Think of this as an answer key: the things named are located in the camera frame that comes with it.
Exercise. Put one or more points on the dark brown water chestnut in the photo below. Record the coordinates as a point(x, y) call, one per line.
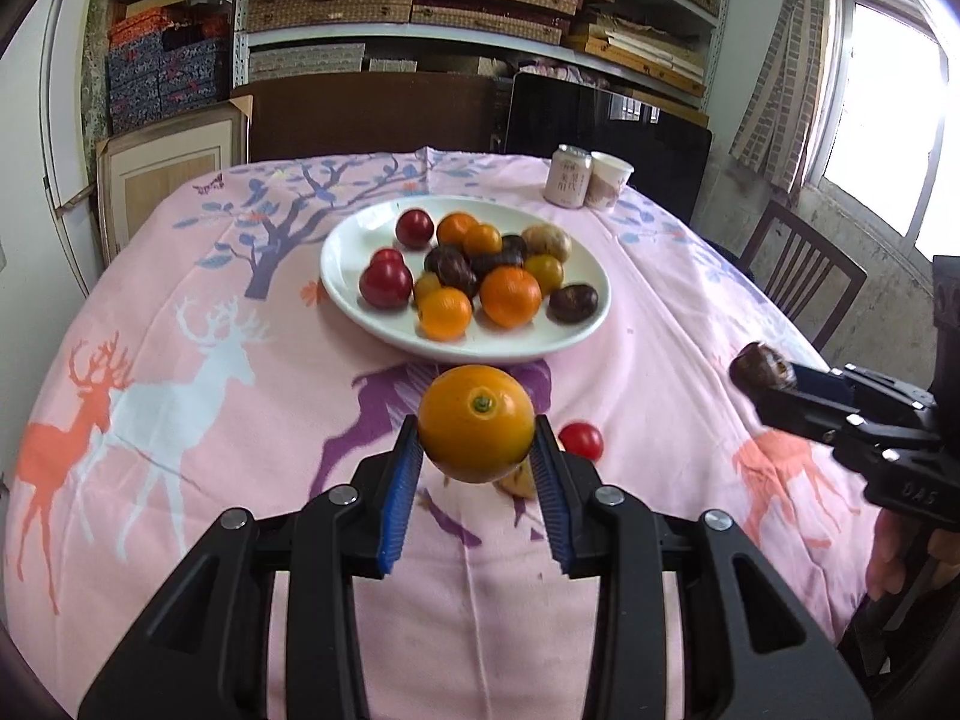
point(463, 283)
point(573, 303)
point(447, 261)
point(757, 367)
point(495, 264)

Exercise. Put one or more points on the dark red plum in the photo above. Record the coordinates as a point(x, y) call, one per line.
point(415, 229)
point(385, 286)

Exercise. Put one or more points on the woven tan box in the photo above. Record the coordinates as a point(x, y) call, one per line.
point(330, 9)

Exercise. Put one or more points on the small yellow-brown fruit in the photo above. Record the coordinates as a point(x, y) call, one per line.
point(424, 286)

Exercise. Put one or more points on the red cherry tomato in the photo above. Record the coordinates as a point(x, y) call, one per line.
point(583, 441)

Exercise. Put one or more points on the pale yellow striped fruit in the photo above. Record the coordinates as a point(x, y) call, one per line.
point(547, 241)
point(523, 481)

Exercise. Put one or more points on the speckled stone slab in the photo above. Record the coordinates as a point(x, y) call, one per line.
point(95, 67)

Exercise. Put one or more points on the bright window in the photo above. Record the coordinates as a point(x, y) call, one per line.
point(877, 90)

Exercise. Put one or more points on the pale beverage can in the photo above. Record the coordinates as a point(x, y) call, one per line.
point(568, 178)

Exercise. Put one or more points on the pink cloth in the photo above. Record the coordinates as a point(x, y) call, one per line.
point(562, 71)

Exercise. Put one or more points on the black monitor screen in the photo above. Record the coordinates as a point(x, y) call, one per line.
point(637, 127)

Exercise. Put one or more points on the white metal shelf rack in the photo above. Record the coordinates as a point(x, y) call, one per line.
point(240, 22)

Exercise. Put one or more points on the small red tomato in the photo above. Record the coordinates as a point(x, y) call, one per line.
point(387, 255)

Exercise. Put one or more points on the dark purple plum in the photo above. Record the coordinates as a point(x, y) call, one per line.
point(514, 244)

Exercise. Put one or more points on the light wooden picture frame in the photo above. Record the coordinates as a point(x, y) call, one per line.
point(111, 195)

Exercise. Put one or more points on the orange striped round fruit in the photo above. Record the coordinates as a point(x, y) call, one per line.
point(482, 240)

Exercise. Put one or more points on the stack of blue patterned boxes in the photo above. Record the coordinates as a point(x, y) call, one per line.
point(165, 82)

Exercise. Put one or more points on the stack of wooden boards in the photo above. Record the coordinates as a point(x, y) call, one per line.
point(637, 52)

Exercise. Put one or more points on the long white board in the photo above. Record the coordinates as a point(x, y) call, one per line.
point(64, 127)

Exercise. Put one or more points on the dark wooden chair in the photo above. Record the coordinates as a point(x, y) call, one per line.
point(825, 244)

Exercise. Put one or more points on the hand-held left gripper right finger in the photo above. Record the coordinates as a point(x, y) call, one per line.
point(555, 502)

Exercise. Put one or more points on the white plate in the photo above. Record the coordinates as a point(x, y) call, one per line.
point(352, 247)

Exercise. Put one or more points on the grey patterned boxes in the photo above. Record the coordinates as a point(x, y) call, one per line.
point(307, 60)

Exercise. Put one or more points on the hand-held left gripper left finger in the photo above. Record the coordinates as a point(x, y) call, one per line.
point(397, 495)

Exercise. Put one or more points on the printed paper cup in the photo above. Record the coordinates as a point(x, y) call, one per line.
point(609, 181)

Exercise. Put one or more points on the checked curtain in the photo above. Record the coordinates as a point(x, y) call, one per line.
point(787, 90)

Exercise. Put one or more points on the pink printed tablecloth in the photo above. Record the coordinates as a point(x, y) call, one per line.
point(225, 427)

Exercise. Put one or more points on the person's right hand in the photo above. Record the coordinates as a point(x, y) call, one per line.
point(892, 555)

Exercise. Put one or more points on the brown wooden panel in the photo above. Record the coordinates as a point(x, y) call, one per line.
point(375, 116)

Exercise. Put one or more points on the small smooth orange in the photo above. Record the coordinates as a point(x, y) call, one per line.
point(544, 272)
point(456, 227)
point(476, 427)

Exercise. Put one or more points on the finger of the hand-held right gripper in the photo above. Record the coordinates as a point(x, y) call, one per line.
point(821, 384)
point(802, 412)

